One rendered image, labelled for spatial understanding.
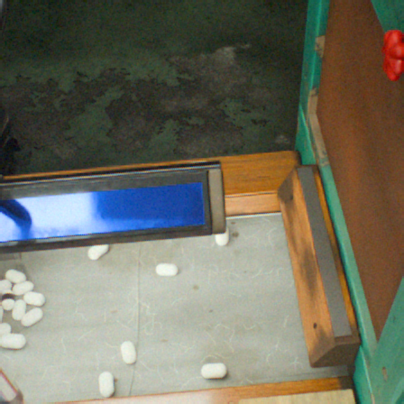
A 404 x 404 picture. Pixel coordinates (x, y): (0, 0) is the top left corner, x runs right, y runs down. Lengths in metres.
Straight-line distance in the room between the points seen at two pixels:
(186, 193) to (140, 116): 1.68
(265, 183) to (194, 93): 1.33
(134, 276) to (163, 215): 0.37
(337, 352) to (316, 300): 0.07
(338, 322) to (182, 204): 0.28
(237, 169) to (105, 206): 0.48
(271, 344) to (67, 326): 0.30
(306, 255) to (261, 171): 0.24
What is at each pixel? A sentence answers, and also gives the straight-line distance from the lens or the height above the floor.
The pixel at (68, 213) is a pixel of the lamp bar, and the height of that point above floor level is 1.08.
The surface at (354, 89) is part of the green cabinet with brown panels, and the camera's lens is 0.82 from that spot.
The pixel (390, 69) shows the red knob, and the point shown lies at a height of 1.23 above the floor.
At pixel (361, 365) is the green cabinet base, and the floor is 0.82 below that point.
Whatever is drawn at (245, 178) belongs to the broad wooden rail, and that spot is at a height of 0.76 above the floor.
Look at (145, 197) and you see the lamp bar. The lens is 0.66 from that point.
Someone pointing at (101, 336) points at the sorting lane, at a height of 0.74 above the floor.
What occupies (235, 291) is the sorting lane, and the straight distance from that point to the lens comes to 1.00.
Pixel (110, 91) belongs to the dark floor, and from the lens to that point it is 2.44.
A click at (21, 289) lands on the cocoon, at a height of 0.76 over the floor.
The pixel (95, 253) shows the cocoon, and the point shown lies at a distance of 1.04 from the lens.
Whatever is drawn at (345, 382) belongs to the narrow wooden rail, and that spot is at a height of 0.76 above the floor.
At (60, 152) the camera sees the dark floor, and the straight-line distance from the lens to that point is 2.26.
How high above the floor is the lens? 1.60
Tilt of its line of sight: 52 degrees down
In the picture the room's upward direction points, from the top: 4 degrees counter-clockwise
